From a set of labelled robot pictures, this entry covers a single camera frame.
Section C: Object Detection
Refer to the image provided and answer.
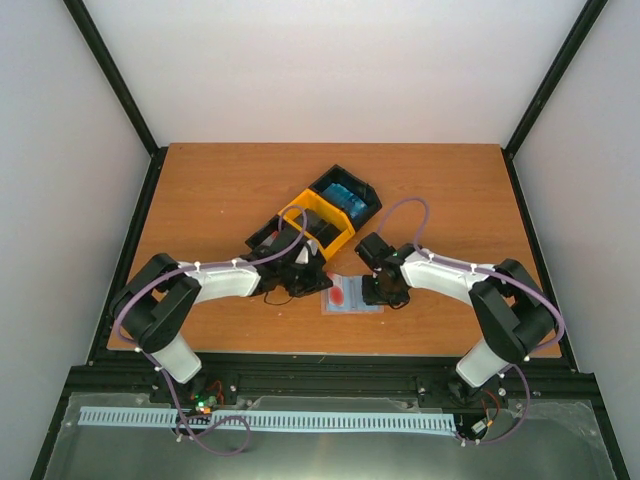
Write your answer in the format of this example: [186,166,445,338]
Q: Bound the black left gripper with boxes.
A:
[280,259,333,298]

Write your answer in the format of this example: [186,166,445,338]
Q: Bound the pink card holder wallet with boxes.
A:
[321,272,384,315]

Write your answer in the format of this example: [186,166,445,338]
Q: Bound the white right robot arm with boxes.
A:
[355,233,563,388]

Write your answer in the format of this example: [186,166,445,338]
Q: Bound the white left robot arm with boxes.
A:
[109,227,333,403]

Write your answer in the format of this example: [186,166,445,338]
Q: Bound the black bin with red cards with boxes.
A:
[244,216,299,261]

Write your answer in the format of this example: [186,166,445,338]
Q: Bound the black cards in yellow bin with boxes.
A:
[304,209,342,247]

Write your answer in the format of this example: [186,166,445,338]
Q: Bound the stack of blue cards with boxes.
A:
[322,183,368,220]

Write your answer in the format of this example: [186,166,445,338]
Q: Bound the black bin with blue cards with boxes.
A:
[309,165,382,231]

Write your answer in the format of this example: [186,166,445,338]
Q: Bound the yellow plastic bin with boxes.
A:
[278,187,356,261]

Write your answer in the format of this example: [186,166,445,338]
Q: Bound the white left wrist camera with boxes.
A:
[295,239,319,265]

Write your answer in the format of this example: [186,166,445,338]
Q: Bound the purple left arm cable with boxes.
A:
[110,205,309,456]

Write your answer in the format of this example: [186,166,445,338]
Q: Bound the light blue cable duct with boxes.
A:
[77,406,456,436]

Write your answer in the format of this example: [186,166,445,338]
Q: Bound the black aluminium frame rail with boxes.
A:
[31,1,629,479]

